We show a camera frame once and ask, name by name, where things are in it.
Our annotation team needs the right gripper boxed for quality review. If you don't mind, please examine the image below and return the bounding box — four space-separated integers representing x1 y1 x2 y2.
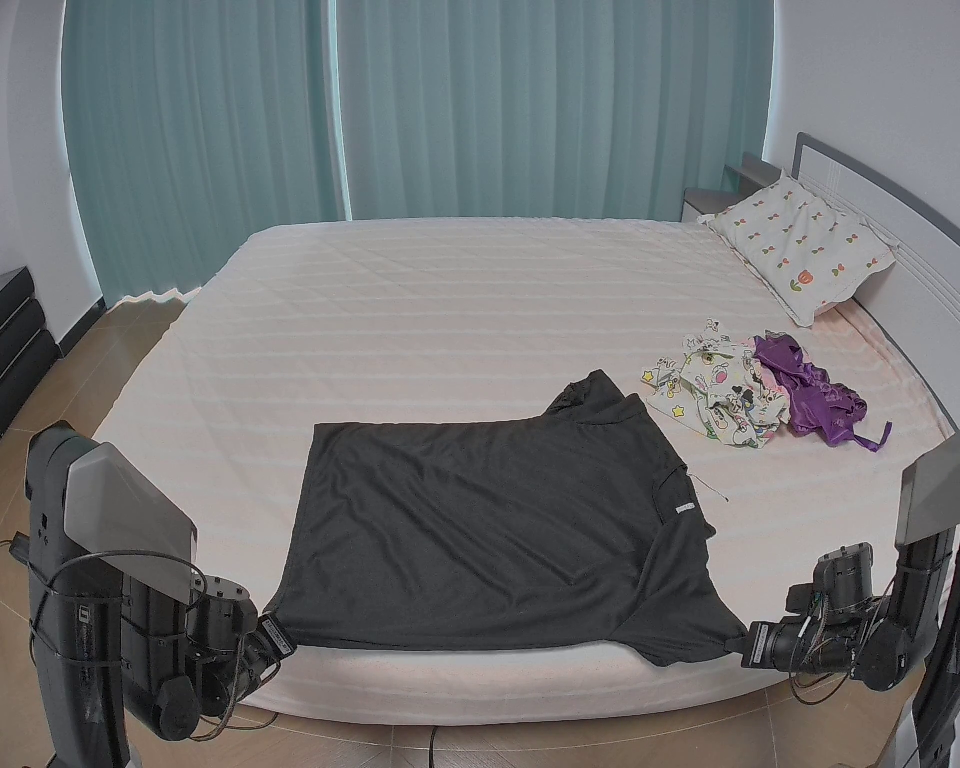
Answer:
739 617 858 674

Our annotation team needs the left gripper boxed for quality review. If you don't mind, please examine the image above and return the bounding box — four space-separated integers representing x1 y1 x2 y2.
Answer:
216 612 296 708

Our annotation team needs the black T-shirt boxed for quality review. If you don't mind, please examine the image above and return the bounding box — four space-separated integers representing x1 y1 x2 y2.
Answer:
264 369 751 669

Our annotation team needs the bed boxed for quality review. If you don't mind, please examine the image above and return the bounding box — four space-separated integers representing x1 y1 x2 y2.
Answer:
90 132 960 727

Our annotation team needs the purple satin garment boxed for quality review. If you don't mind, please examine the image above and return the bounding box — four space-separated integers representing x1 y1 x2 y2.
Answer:
752 333 894 456

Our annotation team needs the white printed pyjama top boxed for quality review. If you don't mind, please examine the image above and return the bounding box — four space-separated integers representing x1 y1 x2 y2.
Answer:
639 318 790 450

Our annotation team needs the black chest of drawers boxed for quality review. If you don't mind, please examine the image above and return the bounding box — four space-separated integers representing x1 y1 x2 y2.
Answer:
0 266 57 436

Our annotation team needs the white printed pillow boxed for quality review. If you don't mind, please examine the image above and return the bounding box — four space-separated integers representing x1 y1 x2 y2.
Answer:
697 171 900 327

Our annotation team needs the grey bedside table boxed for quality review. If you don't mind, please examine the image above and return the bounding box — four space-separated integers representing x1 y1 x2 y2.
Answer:
682 152 785 224

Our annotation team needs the blue-green curtain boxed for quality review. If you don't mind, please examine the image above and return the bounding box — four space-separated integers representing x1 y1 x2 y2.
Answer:
337 0 774 222
63 0 354 301

